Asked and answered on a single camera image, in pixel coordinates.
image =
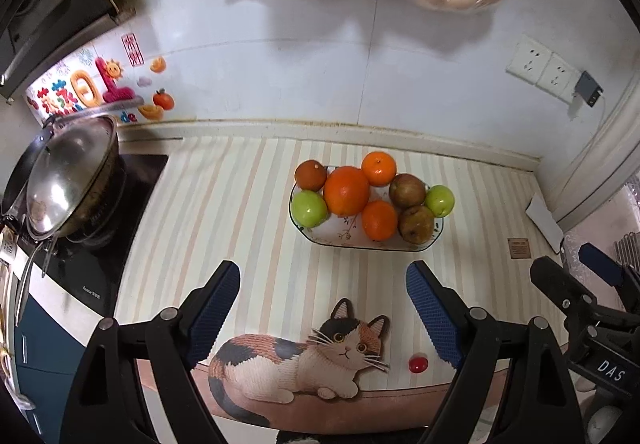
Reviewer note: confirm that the small brown label card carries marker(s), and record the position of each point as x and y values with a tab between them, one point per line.
519	249

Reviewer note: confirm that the striped cat table mat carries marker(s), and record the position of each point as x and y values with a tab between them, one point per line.
227	199

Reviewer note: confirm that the front reddish brown apple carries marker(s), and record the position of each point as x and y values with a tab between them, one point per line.
416	225

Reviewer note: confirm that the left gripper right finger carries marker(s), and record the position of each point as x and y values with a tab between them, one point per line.
538	403

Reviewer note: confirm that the glossy back tangerine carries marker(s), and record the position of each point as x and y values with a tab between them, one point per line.
379	168

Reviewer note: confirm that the white wall socket pair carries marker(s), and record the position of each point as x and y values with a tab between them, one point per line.
539	66

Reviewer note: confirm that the colourful wall stickers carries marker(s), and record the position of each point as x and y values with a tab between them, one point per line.
111	69

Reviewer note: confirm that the black induction cooktop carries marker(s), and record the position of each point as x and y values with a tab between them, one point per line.
89	263

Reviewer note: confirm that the white paper card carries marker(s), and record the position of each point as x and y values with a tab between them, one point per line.
542	218

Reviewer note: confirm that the green apple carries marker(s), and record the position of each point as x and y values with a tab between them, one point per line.
440	200
308	209

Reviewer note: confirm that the grey plug adapter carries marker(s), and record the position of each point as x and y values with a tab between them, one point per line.
588	89

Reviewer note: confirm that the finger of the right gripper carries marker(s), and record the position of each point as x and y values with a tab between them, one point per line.
602	263

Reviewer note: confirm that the floral ceramic fruit plate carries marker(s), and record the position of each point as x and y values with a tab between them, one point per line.
347	232

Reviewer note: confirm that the steel wok with lid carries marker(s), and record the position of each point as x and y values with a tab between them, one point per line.
67	189

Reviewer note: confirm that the left green apple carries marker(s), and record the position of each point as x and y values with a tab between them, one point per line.
308	209

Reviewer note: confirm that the back reddish apple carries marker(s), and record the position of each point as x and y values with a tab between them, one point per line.
406	191

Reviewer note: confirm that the dark brownish orange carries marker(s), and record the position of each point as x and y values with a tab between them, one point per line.
310	175

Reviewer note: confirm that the large orange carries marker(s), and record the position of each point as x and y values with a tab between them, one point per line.
346	191

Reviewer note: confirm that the small red cherry tomato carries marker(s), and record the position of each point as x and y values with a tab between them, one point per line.
418	363

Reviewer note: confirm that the small front orange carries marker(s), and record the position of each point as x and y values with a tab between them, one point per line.
379	220

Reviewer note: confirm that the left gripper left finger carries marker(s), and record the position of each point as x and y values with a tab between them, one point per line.
106	402

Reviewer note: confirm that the right green apple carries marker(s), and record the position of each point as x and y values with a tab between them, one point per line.
440	200

